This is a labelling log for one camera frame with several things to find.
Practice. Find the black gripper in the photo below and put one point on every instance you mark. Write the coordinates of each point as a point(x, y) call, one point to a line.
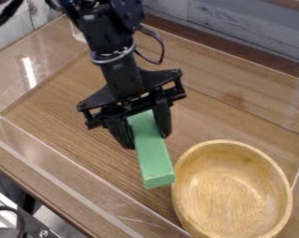
point(134, 90)

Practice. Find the green rectangular block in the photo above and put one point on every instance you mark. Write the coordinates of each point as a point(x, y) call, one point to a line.
point(153, 154)

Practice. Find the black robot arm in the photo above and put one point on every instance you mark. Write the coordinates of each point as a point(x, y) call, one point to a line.
point(109, 22)

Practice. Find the brown wooden bowl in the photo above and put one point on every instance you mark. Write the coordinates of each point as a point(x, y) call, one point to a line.
point(231, 192)

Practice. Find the clear acrylic front wall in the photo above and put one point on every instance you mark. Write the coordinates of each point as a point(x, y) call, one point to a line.
point(78, 194)

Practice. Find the black metal frame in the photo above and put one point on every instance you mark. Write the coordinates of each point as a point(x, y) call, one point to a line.
point(26, 218)

